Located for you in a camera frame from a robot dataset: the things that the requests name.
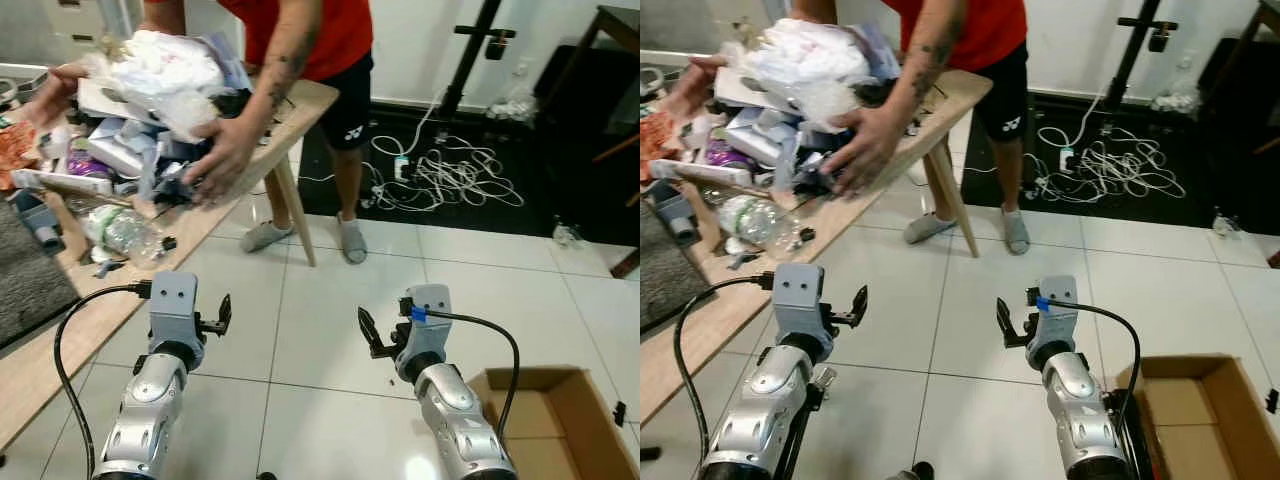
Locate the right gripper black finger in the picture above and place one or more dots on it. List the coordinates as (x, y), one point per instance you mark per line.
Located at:
(368, 328)
(1004, 318)

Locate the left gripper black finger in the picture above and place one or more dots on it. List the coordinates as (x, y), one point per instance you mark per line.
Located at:
(859, 308)
(226, 315)

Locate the person's right forearm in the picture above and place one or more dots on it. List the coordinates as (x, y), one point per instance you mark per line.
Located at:
(812, 10)
(165, 12)

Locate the person's tattooed left forearm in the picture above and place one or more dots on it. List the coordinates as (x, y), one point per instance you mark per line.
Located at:
(285, 60)
(930, 55)

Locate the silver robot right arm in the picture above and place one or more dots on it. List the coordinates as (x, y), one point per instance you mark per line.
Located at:
(455, 410)
(1085, 410)

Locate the person's left hand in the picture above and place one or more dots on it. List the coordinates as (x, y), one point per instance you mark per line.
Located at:
(870, 150)
(225, 160)

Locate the person's right hand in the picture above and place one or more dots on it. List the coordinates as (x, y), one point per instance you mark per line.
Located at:
(55, 92)
(698, 85)

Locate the grey slipper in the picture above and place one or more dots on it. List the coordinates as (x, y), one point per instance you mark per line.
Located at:
(352, 242)
(265, 237)
(930, 228)
(1016, 232)

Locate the clear plastic bottle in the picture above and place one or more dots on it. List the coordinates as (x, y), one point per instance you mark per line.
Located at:
(760, 220)
(125, 232)

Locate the white power adapter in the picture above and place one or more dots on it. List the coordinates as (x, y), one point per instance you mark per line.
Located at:
(1067, 160)
(402, 167)

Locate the shallow brown cardboard box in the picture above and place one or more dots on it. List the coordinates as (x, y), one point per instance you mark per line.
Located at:
(540, 430)
(1200, 420)

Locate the plain black floor mat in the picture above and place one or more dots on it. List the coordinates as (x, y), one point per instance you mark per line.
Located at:
(560, 170)
(1150, 212)

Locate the grey rug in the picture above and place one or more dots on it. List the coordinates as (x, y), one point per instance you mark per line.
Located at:
(25, 290)
(660, 280)

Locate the light wooden table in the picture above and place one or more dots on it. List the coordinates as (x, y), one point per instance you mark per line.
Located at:
(655, 378)
(30, 385)

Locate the grey plastic device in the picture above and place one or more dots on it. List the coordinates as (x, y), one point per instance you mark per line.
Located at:
(40, 215)
(675, 210)

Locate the purple packet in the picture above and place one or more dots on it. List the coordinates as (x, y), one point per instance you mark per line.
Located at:
(730, 155)
(90, 165)

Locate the light blue cardboard box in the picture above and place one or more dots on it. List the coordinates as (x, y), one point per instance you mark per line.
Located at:
(758, 138)
(118, 150)

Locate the long white carton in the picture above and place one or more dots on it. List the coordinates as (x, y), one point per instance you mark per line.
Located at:
(55, 182)
(700, 172)

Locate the small crushed clear bottle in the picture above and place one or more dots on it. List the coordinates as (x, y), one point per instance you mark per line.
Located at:
(568, 235)
(1227, 224)

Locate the orange snack bag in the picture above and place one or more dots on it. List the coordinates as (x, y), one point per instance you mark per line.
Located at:
(15, 150)
(655, 140)

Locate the white plastic bag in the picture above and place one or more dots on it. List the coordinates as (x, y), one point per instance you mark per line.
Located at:
(810, 55)
(160, 60)

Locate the clear plastic bag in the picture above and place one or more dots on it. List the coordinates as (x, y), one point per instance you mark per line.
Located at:
(512, 105)
(1175, 100)

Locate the person in red shirt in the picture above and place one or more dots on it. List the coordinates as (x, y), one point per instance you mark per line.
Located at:
(990, 35)
(330, 40)

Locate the black tripod stand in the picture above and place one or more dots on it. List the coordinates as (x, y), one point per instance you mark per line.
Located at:
(470, 60)
(1135, 55)

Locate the dark brown wooden table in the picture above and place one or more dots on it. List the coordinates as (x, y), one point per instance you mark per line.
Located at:
(1265, 20)
(620, 25)

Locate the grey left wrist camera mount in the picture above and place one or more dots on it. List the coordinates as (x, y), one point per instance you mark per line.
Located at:
(172, 310)
(798, 300)

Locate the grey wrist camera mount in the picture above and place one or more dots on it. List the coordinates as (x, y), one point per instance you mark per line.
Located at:
(172, 310)
(432, 335)
(798, 300)
(1060, 320)

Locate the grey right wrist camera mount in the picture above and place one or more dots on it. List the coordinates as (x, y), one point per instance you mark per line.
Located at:
(1060, 320)
(432, 335)

